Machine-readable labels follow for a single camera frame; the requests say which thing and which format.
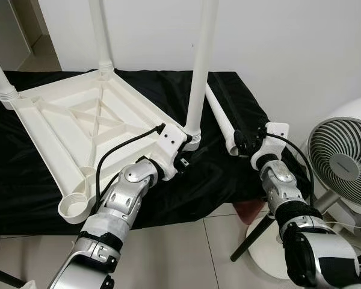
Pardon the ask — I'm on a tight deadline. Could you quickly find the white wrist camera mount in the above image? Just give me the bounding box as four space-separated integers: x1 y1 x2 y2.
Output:
153 125 190 178
251 122 289 169

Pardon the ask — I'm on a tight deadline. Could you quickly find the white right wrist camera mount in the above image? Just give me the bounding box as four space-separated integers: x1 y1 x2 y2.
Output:
251 122 289 169

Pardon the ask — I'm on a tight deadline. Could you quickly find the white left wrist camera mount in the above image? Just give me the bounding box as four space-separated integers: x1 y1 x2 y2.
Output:
153 125 190 178

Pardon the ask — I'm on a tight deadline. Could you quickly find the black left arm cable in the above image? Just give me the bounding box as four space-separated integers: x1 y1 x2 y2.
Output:
93 123 167 214

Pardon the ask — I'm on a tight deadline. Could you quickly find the white plastic table top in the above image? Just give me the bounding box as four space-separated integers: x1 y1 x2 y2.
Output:
0 67 202 225

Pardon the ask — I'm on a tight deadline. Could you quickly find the black tablecloth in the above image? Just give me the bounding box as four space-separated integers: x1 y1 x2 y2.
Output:
0 69 310 237

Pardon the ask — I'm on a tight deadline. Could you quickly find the white pedestal fan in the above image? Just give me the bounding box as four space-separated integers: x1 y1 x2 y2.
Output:
244 93 361 281

